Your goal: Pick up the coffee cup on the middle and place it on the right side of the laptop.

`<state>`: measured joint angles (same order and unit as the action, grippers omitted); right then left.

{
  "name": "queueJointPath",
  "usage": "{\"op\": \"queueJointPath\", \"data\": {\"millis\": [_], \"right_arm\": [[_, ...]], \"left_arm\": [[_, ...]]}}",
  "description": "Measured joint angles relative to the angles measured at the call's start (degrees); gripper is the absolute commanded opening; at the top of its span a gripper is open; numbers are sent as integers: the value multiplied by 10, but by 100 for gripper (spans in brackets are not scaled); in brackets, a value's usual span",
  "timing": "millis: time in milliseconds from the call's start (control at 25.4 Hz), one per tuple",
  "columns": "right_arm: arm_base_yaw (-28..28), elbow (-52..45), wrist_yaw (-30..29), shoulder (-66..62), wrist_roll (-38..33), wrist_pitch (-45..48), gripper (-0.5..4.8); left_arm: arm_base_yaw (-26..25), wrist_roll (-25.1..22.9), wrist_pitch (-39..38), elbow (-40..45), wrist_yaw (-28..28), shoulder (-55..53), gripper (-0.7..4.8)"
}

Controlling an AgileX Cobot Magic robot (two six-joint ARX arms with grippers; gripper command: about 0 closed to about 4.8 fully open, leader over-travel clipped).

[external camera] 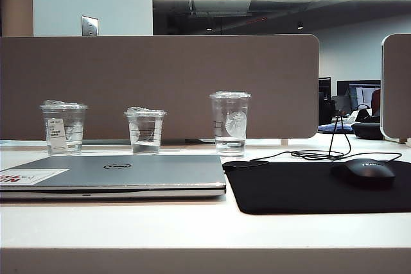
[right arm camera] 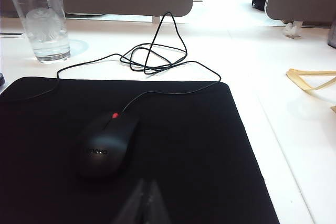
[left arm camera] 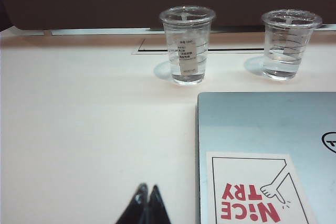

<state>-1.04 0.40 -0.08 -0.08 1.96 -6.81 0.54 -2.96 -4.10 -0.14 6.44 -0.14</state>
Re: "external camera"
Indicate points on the tall clear Starbucks cup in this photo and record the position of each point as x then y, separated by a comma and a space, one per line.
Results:
230, 123

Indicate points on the small clear plastic cup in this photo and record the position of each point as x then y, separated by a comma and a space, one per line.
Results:
146, 133

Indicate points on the grey Dell laptop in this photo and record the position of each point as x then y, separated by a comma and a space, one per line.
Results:
128, 174

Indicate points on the clear cup with white label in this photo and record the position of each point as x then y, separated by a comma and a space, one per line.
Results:
64, 129

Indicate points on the black mouse pad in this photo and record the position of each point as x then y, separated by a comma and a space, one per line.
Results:
289, 187

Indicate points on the narrow dark computer monitor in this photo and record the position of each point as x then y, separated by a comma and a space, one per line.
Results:
324, 89

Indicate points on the blue patterned cloth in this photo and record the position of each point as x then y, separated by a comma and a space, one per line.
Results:
334, 129

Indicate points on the wide computer monitor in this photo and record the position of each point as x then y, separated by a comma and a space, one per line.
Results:
356, 94

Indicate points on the black pouch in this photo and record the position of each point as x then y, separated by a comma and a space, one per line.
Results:
367, 129

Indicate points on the black computer mouse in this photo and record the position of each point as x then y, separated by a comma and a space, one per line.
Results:
363, 173

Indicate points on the red office chair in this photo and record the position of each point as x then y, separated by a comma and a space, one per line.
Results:
377, 102

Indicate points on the brown divider panel white edge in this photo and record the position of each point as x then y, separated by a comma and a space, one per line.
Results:
398, 88

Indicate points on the metal wall outlet plate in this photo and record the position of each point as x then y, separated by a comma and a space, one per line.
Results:
90, 25

